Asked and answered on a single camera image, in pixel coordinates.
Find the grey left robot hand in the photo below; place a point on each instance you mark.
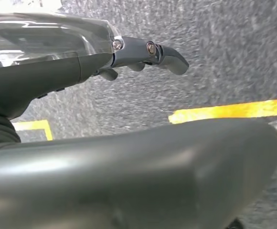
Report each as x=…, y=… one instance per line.
x=45, y=53

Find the yellow floor tape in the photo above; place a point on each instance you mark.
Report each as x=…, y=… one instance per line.
x=224, y=110
x=33, y=124

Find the grey robot body shell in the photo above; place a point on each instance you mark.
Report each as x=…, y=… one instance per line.
x=129, y=183

